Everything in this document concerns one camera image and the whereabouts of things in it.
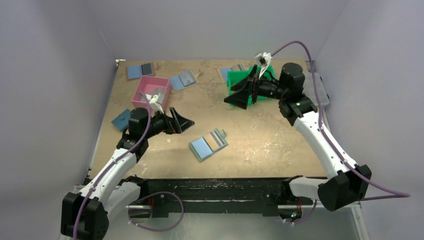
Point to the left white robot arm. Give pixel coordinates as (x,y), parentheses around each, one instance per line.
(106,175)

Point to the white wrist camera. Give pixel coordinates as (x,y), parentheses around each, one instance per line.
(264,60)
(155,102)

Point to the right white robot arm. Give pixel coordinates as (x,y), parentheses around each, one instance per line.
(346,182)

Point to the pink open box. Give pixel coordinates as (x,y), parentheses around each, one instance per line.
(150,82)

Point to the blue card behind bin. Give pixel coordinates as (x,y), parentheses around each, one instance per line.
(223,72)

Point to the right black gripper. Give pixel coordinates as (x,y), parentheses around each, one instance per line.
(255,88)

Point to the clear compartment organizer box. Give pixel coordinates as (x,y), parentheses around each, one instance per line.
(309,90)

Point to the dark blue card holder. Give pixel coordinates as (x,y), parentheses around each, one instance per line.
(121,122)

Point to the right green bin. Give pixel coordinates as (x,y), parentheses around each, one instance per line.
(268,75)

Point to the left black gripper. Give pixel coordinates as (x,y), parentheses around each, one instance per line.
(181,123)

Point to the green card holder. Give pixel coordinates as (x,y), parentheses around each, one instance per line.
(208,144)

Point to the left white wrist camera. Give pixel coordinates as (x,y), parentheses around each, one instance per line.
(155,102)

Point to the cards in pink box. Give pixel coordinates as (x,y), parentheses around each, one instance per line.
(154,91)

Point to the green bin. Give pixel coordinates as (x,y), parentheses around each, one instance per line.
(268,75)
(240,84)

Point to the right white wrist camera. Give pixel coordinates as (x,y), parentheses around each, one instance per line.
(264,60)

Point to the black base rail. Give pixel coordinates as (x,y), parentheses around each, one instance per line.
(197,195)

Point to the left green bin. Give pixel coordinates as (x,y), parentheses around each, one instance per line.
(240,84)

